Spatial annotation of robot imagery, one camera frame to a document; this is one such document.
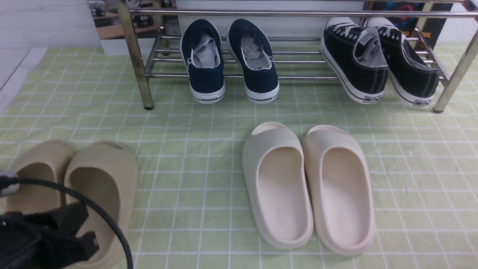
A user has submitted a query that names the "tan slipper, of pair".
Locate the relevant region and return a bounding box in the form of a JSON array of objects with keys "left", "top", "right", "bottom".
[
  {"left": 6, "top": 140, "right": 74, "bottom": 214},
  {"left": 64, "top": 140, "right": 139, "bottom": 269}
]

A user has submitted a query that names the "chrome metal shoe rack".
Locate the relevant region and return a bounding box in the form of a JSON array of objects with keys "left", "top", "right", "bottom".
[{"left": 117, "top": 0, "right": 477, "bottom": 114}]

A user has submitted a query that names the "black canvas sneaker, left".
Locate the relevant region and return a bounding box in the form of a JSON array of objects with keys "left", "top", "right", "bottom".
[{"left": 321, "top": 17, "right": 389, "bottom": 104}]

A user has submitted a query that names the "black cable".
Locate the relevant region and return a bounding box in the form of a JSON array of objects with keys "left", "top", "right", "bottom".
[{"left": 0, "top": 176, "right": 134, "bottom": 269}]

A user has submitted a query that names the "green checked floor mat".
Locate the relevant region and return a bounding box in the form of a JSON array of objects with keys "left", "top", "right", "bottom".
[{"left": 0, "top": 48, "right": 478, "bottom": 269}]

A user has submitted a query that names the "black canvas sneaker,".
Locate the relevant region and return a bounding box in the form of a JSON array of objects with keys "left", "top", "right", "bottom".
[
  {"left": 364, "top": 17, "right": 440, "bottom": 107},
  {"left": 321, "top": 17, "right": 389, "bottom": 104}
]

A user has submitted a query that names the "navy sneaker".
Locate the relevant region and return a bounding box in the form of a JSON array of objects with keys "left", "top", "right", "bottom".
[
  {"left": 227, "top": 19, "right": 280, "bottom": 104},
  {"left": 179, "top": 19, "right": 226, "bottom": 104}
]

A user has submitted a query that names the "cream slipper, right of pair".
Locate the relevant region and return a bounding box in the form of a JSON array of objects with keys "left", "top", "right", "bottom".
[{"left": 302, "top": 125, "right": 376, "bottom": 256}]

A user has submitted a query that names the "dark poster with orange text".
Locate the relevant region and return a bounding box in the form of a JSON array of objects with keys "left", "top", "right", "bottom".
[{"left": 364, "top": 1, "right": 453, "bottom": 48}]

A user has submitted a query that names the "tan slipper, left of pair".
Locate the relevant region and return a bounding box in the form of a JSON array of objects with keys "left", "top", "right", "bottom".
[{"left": 6, "top": 140, "right": 74, "bottom": 214}]

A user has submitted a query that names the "cream slipper, left of pair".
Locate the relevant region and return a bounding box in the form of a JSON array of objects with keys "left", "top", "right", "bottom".
[{"left": 242, "top": 121, "right": 314, "bottom": 249}]

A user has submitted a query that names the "black canvas sneaker, right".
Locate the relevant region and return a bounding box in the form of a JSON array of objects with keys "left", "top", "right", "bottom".
[{"left": 364, "top": 17, "right": 440, "bottom": 107}]

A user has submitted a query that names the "cream slipper, of pair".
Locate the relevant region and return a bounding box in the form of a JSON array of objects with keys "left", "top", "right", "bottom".
[
  {"left": 242, "top": 121, "right": 314, "bottom": 249},
  {"left": 302, "top": 125, "right": 376, "bottom": 256}
]

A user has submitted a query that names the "tan slipper, right of pair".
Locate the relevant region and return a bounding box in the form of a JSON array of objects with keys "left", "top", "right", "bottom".
[{"left": 64, "top": 140, "right": 139, "bottom": 269}]

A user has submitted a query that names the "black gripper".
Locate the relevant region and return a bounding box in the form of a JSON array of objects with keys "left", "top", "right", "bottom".
[{"left": 0, "top": 202, "right": 99, "bottom": 269}]

